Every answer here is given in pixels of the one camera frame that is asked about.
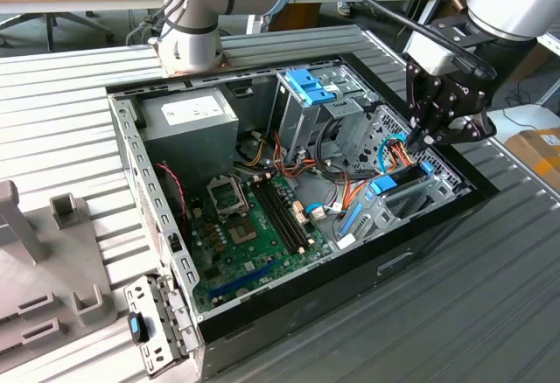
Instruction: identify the black cable bundle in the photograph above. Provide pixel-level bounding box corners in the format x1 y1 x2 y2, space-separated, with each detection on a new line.
314 118 351 178

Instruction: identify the blue SATA wire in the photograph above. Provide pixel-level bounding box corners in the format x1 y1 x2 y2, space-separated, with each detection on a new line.
304 136 411 219

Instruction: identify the CPU socket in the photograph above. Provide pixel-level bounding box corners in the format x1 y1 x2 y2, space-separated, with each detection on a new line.
205 174 246 220

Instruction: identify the red orange wire bundle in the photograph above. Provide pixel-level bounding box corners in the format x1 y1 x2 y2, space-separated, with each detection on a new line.
271 131 319 179

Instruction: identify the grey parts rack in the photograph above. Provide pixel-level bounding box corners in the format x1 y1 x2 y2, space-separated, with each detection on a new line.
0 179 122 356

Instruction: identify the black RAM slot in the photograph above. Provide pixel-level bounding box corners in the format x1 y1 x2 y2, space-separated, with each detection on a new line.
263 180 305 249
257 181 298 252
269 178 310 247
252 183 293 254

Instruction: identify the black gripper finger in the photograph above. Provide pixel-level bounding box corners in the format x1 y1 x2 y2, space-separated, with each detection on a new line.
405 62 443 152
426 114 498 146

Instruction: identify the blue expansion slot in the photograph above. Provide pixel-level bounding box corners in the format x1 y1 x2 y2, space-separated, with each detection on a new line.
208 258 279 301

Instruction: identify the yellow black wire bundle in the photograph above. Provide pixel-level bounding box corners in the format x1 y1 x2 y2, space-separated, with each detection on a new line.
235 131 266 168

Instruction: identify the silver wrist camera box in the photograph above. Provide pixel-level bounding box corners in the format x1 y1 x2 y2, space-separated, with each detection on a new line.
401 31 457 74

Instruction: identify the blue black latch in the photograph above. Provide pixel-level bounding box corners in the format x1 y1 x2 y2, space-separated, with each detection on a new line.
126 310 152 345

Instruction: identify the grey slot bracket plate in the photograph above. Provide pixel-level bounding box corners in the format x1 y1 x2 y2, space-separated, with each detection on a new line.
123 271 202 378

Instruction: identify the grey metal drive cage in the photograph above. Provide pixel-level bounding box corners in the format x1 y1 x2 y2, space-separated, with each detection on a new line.
265 66 375 177

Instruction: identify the black PC case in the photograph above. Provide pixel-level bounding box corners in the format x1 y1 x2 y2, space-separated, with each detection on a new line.
104 52 502 380

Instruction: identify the square brown base plate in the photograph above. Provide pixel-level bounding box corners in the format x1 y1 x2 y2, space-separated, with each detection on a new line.
150 37 234 80

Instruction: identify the red black twisted wire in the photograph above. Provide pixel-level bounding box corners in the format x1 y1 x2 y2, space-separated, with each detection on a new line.
156 162 193 222

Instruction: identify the hard disk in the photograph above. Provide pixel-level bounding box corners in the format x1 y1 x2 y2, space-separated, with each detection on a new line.
339 162 437 240

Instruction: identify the green motherboard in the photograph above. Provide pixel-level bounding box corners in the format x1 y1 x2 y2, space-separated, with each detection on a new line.
185 168 336 314

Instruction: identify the labelled cardboard box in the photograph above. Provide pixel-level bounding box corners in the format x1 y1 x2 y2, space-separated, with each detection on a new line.
505 127 560 192

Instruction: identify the white side table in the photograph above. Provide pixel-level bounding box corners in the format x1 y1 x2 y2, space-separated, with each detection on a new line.
487 103 560 146

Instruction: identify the grey metal disk bay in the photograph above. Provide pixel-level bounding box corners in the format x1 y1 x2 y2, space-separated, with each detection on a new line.
330 155 476 248

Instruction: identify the orange red power wire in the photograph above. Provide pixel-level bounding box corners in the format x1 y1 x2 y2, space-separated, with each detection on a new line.
343 136 419 213

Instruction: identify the blue plastic drive latch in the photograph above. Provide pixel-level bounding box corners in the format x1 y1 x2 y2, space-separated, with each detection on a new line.
283 69 339 107

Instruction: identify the square dark chipset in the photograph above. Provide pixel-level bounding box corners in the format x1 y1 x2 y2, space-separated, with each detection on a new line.
227 219 259 247

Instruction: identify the grey power supply unit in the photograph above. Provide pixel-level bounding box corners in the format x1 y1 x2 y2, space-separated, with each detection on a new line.
135 88 241 185

